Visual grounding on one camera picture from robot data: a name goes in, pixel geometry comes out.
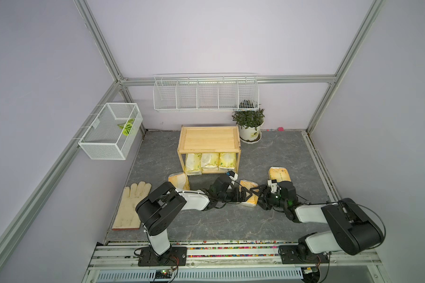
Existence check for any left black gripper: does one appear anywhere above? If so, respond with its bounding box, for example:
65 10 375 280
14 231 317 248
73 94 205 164
217 187 252 203

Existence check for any orange tissue pack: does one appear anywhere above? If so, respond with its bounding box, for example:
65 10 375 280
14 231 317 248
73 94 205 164
269 167 291 183
240 180 258 207
168 172 190 191

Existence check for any green tissue pack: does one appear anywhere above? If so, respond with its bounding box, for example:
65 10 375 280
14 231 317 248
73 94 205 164
184 153 202 176
201 153 220 172
218 152 238 172

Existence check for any wooden two-tier shelf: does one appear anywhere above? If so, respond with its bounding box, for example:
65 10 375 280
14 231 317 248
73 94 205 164
177 126 241 173

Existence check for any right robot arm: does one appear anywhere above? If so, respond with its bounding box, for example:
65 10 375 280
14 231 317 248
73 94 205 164
246 180 386 258

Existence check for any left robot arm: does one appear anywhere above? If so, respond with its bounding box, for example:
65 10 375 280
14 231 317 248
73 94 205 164
135 171 254 257

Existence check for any potted green plant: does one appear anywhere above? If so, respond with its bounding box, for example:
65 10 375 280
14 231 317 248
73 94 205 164
232 100 265 144

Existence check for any green circuit board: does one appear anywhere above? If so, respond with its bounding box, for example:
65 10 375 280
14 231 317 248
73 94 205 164
154 270 173 280

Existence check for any beige work glove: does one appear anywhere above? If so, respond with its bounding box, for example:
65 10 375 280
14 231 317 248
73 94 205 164
112 181 152 231

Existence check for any green leaf toy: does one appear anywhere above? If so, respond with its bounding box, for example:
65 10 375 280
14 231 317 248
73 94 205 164
118 119 135 136

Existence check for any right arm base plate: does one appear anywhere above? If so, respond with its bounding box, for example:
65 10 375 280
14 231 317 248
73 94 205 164
278 244 330 266

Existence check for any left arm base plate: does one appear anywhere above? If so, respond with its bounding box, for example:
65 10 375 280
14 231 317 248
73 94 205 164
134 246 187 266

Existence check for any long white wire basket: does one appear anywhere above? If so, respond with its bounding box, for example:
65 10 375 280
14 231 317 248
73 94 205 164
153 73 260 112

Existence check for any white wire cube basket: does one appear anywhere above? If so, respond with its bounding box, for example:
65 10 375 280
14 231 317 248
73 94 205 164
78 103 143 160

